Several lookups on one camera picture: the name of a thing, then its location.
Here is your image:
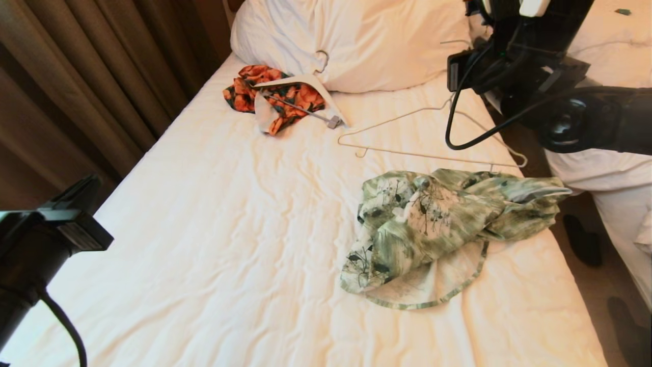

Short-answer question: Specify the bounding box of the white duvet bed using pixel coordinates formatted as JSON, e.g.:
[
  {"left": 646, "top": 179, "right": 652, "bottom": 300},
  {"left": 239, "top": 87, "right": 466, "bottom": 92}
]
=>
[{"left": 545, "top": 0, "right": 652, "bottom": 306}]

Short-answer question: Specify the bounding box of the black slipper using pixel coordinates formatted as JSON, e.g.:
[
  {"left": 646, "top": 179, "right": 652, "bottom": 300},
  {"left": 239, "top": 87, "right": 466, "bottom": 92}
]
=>
[{"left": 563, "top": 214, "right": 603, "bottom": 267}]

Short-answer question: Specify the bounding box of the white pillow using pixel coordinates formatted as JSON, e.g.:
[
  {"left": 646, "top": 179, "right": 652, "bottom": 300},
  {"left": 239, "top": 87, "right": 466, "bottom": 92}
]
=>
[{"left": 231, "top": 0, "right": 484, "bottom": 95}]

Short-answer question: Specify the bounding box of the brown curtain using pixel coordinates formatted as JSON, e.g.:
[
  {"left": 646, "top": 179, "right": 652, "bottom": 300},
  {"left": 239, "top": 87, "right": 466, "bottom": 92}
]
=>
[{"left": 0, "top": 0, "right": 230, "bottom": 266}]

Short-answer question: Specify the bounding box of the white wire hanger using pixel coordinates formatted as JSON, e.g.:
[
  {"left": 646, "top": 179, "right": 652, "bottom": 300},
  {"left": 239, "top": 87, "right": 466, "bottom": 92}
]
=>
[{"left": 337, "top": 40, "right": 528, "bottom": 173}]

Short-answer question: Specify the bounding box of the green floral short-sleeve shirt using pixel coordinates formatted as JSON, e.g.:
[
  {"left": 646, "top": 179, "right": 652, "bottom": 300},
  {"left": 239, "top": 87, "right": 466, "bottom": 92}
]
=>
[{"left": 340, "top": 169, "right": 572, "bottom": 310}]

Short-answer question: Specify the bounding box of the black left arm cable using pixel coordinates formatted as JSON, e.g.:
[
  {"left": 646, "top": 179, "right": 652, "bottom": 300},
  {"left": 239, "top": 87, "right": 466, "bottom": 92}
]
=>
[{"left": 38, "top": 291, "right": 88, "bottom": 367}]

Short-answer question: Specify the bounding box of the orange floral garment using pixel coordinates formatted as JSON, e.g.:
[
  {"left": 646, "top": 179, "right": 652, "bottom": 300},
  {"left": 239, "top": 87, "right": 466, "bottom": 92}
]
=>
[{"left": 223, "top": 65, "right": 327, "bottom": 136}]

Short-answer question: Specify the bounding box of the white sheeted bed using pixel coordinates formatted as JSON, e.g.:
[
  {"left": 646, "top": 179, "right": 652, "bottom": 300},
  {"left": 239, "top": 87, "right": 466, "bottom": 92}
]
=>
[{"left": 0, "top": 54, "right": 607, "bottom": 367}]

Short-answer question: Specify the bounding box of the white hanger with metal hook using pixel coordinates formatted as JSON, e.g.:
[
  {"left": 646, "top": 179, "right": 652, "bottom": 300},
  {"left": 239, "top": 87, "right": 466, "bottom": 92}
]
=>
[{"left": 253, "top": 50, "right": 351, "bottom": 130}]

